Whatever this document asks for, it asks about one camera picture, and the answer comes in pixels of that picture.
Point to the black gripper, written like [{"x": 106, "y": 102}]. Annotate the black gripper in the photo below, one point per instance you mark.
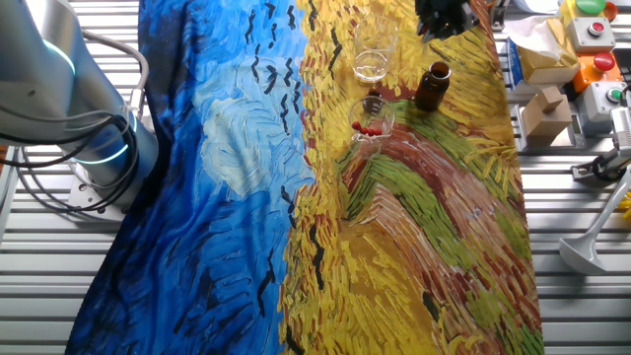
[{"x": 443, "y": 12}]

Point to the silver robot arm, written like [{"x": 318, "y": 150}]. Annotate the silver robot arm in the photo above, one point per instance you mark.
[{"x": 49, "y": 74}]

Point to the amber glass bottle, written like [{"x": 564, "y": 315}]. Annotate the amber glass bottle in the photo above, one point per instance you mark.
[{"x": 431, "y": 91}]

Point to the clear glass beaker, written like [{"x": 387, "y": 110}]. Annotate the clear glass beaker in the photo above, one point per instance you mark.
[
  {"x": 372, "y": 64},
  {"x": 377, "y": 113}
]

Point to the white paper sheet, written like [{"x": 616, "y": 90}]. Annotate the white paper sheet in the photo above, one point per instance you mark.
[{"x": 535, "y": 5}]

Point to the yellow blue tissue pack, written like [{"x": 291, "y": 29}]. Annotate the yellow blue tissue pack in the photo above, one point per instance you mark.
[{"x": 547, "y": 59}]

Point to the small wooden block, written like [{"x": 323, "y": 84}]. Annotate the small wooden block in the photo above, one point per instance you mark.
[{"x": 548, "y": 98}]

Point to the large wooden block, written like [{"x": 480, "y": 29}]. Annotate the large wooden block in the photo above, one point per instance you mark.
[{"x": 544, "y": 125}]

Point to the yellow box green button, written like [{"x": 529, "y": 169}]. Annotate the yellow box green button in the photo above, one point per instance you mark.
[{"x": 586, "y": 7}]

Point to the grey box red button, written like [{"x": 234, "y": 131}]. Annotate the grey box red button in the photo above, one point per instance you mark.
[{"x": 591, "y": 37}]

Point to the orange box red button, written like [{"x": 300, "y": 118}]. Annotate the orange box red button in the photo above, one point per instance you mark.
[{"x": 599, "y": 69}]

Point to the grey box green button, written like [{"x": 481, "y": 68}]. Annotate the grey box green button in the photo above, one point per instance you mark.
[{"x": 599, "y": 101}]

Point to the yellow plastic toy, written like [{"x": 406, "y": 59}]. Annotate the yellow plastic toy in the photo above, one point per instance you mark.
[{"x": 626, "y": 204}]

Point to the white plastic ladle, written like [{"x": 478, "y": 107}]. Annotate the white plastic ladle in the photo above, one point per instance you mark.
[{"x": 584, "y": 251}]

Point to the painted wheatfield tablecloth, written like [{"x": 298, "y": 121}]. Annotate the painted wheatfield tablecloth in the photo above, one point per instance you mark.
[{"x": 222, "y": 197}]

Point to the silver depth camera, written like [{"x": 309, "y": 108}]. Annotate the silver depth camera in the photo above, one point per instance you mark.
[{"x": 622, "y": 128}]

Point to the metal camera clamp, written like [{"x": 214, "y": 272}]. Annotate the metal camera clamp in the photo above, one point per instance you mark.
[{"x": 599, "y": 167}]

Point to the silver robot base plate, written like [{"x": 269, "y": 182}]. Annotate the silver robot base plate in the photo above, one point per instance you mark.
[{"x": 81, "y": 197}]

